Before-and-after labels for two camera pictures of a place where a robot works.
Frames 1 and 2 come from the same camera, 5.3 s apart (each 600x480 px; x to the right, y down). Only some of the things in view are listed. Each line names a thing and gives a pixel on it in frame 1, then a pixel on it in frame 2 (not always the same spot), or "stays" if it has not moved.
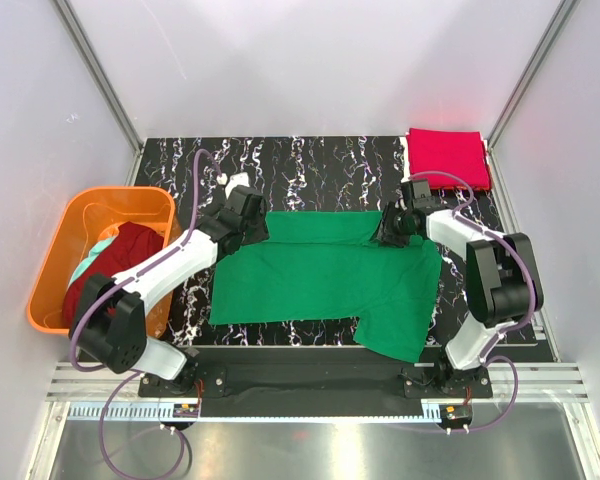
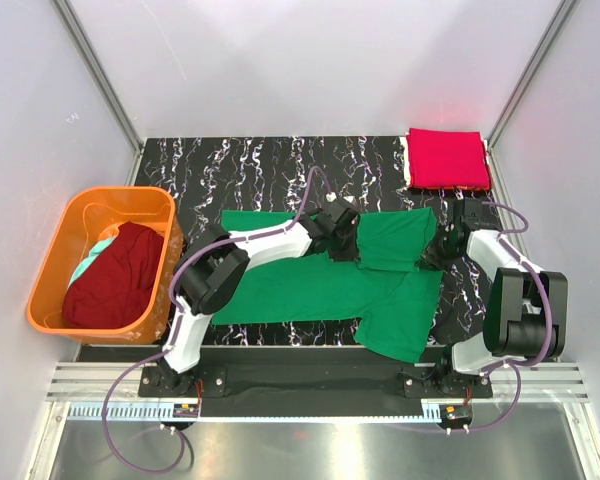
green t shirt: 333,266 stays
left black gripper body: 256,231 to 349,230
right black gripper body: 394,228 to 441,243
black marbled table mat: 295,174 stays
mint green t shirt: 85,263 stays
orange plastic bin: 88,217 stays
